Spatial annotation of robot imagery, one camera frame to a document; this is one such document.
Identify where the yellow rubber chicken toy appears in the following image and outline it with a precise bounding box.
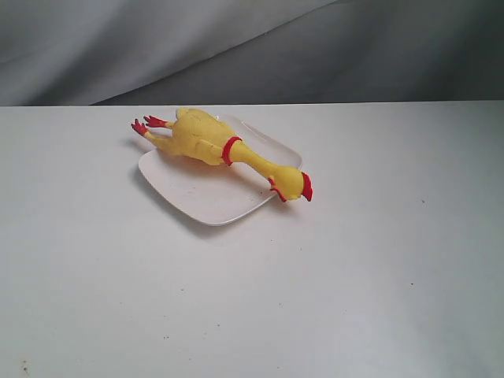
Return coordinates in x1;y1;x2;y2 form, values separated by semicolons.
132;107;313;202

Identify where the white square plate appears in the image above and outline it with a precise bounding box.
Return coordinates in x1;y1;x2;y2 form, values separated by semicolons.
138;110;302;226

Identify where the grey backdrop cloth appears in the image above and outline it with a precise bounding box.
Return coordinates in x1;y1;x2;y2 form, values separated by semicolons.
1;1;503;106

